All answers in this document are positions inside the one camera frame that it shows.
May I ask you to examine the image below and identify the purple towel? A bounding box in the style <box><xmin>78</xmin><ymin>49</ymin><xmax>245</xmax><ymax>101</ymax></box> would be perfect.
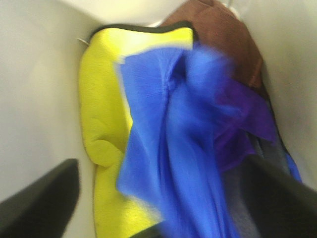
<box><xmin>214</xmin><ymin>79</ymin><xmax>277</xmax><ymax>172</ymax></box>

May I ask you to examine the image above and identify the blue microfibre towel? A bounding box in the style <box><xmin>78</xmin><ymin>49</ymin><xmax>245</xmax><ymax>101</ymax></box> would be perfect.
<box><xmin>117</xmin><ymin>45</ymin><xmax>300</xmax><ymax>238</ymax></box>

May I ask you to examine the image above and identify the brown towel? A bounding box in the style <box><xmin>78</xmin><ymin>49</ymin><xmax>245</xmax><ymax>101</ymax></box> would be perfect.
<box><xmin>161</xmin><ymin>0</ymin><xmax>266</xmax><ymax>97</ymax></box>

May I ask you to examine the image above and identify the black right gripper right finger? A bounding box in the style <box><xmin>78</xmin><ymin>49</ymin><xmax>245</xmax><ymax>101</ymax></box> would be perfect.
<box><xmin>229</xmin><ymin>155</ymin><xmax>317</xmax><ymax>238</ymax></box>

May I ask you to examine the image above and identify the yellow towel with black trim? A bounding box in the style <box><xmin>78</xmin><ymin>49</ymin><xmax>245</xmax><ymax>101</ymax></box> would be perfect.
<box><xmin>79</xmin><ymin>21</ymin><xmax>195</xmax><ymax>238</ymax></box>

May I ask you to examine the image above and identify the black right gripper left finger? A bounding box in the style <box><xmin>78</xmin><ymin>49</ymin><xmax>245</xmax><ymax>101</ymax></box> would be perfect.
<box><xmin>0</xmin><ymin>159</ymin><xmax>80</xmax><ymax>238</ymax></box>

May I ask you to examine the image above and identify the white plastic bin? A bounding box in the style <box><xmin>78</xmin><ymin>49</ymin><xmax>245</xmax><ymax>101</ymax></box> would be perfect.
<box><xmin>0</xmin><ymin>0</ymin><xmax>317</xmax><ymax>238</ymax></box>

